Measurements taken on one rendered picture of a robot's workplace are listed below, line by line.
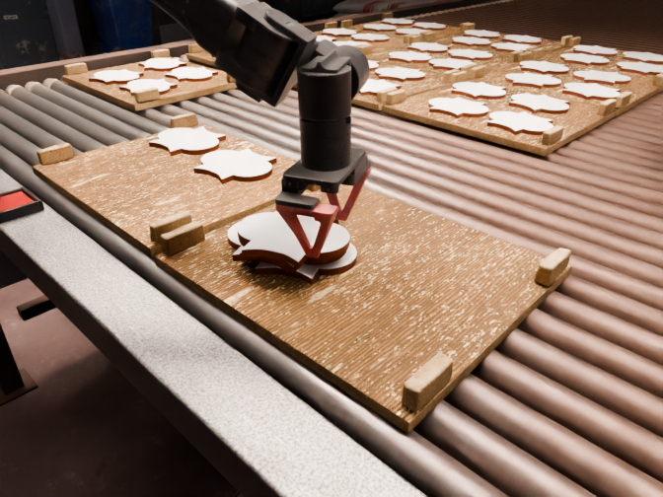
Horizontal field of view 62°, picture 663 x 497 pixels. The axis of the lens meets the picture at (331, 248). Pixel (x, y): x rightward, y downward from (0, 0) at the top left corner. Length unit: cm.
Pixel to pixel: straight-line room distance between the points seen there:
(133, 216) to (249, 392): 40
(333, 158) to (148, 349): 29
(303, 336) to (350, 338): 5
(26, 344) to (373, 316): 181
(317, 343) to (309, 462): 13
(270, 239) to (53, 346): 164
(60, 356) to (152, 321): 152
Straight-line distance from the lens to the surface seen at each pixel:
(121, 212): 89
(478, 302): 66
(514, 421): 56
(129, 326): 68
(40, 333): 233
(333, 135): 60
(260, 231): 70
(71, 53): 532
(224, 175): 95
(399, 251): 74
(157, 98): 146
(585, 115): 139
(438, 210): 89
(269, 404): 55
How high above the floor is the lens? 131
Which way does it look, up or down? 31 degrees down
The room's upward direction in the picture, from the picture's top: straight up
